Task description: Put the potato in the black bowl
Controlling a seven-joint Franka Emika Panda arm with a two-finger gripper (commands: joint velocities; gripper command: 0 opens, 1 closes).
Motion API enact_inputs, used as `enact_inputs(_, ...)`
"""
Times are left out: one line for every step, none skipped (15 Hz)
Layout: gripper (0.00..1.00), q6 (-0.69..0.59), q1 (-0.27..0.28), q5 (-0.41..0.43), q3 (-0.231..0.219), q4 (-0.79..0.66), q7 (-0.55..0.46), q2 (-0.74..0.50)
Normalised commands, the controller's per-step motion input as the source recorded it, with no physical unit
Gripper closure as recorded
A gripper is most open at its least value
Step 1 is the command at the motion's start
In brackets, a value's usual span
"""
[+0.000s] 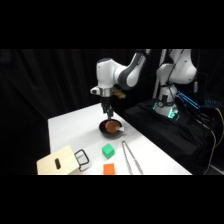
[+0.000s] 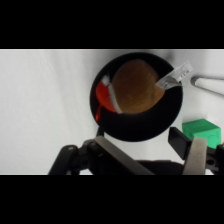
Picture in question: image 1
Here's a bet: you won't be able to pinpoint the light wooden box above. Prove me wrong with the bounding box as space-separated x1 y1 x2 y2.
36 144 83 175

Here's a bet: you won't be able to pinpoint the white object with black frame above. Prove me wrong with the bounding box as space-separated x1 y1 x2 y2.
74 148 91 172

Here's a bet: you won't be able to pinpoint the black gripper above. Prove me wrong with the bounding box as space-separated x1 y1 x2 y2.
100 95 115 120

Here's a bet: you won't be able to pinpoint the orange block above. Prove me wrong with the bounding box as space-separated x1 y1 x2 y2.
102 163 116 175

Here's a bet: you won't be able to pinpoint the black draped robot stand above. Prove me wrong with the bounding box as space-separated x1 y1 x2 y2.
122 99 218 175

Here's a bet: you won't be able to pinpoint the blue lit cable strip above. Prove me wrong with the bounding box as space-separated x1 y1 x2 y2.
175 90 201 111

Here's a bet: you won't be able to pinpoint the green cube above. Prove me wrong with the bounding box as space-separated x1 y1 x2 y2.
101 143 116 160

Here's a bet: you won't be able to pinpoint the black bowl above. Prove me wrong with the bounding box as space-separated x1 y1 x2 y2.
98 119 123 139

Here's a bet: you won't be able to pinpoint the black curtain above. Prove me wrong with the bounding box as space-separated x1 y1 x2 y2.
0 49 224 175

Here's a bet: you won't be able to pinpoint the metal tongs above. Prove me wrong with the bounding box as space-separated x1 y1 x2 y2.
121 140 145 175

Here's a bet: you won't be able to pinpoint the yellow cable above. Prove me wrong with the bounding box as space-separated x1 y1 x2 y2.
209 107 224 153

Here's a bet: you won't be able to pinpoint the green status light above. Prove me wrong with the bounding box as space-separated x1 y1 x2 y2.
168 108 179 121

